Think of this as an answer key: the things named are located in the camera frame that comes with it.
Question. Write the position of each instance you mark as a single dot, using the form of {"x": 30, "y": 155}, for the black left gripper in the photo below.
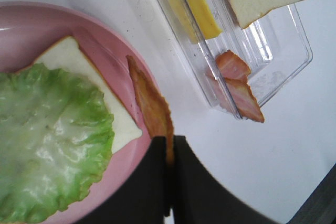
{"x": 320, "y": 205}

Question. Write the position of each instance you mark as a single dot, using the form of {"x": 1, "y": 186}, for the yellow cheese slice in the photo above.
{"x": 203, "y": 17}

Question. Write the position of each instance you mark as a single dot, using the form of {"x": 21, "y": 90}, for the clear right plastic tray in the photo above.
{"x": 275, "y": 48}

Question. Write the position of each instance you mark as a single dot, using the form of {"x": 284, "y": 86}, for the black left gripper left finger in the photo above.
{"x": 141, "y": 198}

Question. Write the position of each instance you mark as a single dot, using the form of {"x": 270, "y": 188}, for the brown bacon strip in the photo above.
{"x": 154, "y": 108}

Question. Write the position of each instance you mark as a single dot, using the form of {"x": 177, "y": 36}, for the pink round plate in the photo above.
{"x": 29, "y": 28}

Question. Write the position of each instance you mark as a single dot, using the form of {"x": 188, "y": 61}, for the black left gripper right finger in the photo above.
{"x": 195, "y": 196}

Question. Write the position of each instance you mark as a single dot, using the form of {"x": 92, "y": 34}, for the pink bacon strip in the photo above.
{"x": 235, "y": 73}

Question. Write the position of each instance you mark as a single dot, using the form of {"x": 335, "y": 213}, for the green lettuce leaf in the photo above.
{"x": 56, "y": 141}

